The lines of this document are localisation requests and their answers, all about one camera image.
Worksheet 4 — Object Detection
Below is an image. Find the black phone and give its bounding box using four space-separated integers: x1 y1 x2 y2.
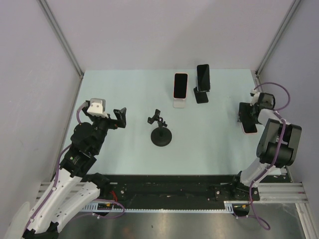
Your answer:
196 64 210 92

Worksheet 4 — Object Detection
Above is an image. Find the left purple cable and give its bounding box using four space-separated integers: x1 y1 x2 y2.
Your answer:
27 101 125 225

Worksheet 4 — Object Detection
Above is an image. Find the left aluminium frame post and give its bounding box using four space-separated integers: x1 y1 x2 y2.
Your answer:
37 0 84 79

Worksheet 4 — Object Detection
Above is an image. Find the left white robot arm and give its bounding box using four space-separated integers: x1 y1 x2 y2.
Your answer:
22 103 127 239

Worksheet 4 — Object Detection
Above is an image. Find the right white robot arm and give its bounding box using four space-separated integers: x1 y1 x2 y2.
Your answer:
230 90 302 200

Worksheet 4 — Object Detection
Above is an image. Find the white slotted cable duct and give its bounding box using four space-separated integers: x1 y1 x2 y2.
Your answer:
74 201 252 215

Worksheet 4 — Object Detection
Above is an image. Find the black rectangular phone stand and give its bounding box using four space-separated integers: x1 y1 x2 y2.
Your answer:
193 87 210 104

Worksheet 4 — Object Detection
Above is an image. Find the white phone stand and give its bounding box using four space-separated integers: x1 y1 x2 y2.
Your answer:
173 98 186 109

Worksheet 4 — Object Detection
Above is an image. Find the black round-base phone stand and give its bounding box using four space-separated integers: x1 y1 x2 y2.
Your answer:
147 109 172 147

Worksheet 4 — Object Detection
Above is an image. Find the pink phone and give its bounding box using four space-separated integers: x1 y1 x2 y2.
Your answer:
238 109 259 135

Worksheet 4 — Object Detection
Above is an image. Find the pink-cased phone on stand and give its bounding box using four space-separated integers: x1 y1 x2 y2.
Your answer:
173 73 188 99

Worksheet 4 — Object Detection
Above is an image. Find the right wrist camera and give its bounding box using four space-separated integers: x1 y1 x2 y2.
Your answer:
250 89 260 105

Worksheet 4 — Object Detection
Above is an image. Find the right aluminium frame post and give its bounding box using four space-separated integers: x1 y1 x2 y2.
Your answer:
255 0 303 77

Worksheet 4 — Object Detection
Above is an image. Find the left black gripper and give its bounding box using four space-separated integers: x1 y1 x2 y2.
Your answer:
84 107 126 153

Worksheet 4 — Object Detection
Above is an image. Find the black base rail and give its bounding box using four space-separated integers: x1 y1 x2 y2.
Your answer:
51 174 291 210

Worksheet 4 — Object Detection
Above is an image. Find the aluminium frame post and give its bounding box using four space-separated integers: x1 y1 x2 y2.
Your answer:
255 0 303 77
37 0 84 79

